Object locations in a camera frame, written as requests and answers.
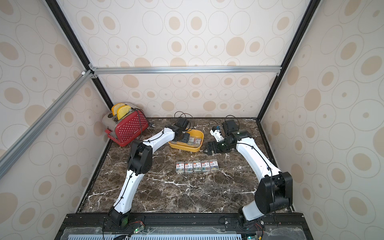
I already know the clear paper clip box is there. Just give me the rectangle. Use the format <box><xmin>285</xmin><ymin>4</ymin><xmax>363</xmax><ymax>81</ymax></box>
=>
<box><xmin>210</xmin><ymin>160</ymin><xmax>220</xmax><ymax>171</ymax></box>
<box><xmin>193</xmin><ymin>161</ymin><xmax>202</xmax><ymax>172</ymax></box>
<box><xmin>184</xmin><ymin>162</ymin><xmax>194</xmax><ymax>173</ymax></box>
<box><xmin>201</xmin><ymin>160</ymin><xmax>211</xmax><ymax>172</ymax></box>
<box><xmin>176</xmin><ymin>162</ymin><xmax>185</xmax><ymax>174</ymax></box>

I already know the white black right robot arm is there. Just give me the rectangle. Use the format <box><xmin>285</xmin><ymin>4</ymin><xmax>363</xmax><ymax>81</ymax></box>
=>
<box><xmin>205</xmin><ymin>128</ymin><xmax>293</xmax><ymax>223</ymax></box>

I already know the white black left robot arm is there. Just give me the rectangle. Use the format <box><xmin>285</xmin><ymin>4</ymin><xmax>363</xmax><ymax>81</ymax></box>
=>
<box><xmin>108</xmin><ymin>125</ymin><xmax>187</xmax><ymax>229</ymax></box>

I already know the yellow plastic storage tray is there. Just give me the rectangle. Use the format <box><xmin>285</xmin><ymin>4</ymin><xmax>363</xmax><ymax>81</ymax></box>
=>
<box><xmin>168</xmin><ymin>130</ymin><xmax>204</xmax><ymax>153</ymax></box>

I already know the red polka dot toaster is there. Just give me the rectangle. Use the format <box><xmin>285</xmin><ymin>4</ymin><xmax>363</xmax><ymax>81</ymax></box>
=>
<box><xmin>102</xmin><ymin>103</ymin><xmax>149</xmax><ymax>147</ymax></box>

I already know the yellow toast slice right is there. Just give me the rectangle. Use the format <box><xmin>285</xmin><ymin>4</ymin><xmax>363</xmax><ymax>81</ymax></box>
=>
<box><xmin>117</xmin><ymin>105</ymin><xmax>131</xmax><ymax>120</ymax></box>

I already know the yellow toast slice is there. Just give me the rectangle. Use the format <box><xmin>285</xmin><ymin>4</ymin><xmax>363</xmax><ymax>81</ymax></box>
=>
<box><xmin>117</xmin><ymin>105</ymin><xmax>131</xmax><ymax>120</ymax></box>
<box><xmin>111</xmin><ymin>103</ymin><xmax>126</xmax><ymax>116</ymax></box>

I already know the yellow toast slice left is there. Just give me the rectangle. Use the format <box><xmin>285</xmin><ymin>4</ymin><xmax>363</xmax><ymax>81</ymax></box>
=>
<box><xmin>111</xmin><ymin>103</ymin><xmax>126</xmax><ymax>116</ymax></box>

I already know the horizontal aluminium frame bar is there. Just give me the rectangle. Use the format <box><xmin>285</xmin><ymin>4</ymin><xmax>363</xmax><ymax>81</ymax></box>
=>
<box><xmin>90</xmin><ymin>64</ymin><xmax>282</xmax><ymax>75</ymax></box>

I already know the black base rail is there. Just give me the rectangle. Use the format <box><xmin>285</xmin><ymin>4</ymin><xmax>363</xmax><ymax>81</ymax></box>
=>
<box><xmin>55</xmin><ymin>213</ymin><xmax>313</xmax><ymax>240</ymax></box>

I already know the diagonal aluminium frame bar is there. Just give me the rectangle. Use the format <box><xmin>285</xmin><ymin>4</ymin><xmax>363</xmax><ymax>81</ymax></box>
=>
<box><xmin>1</xmin><ymin>70</ymin><xmax>93</xmax><ymax>178</ymax></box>

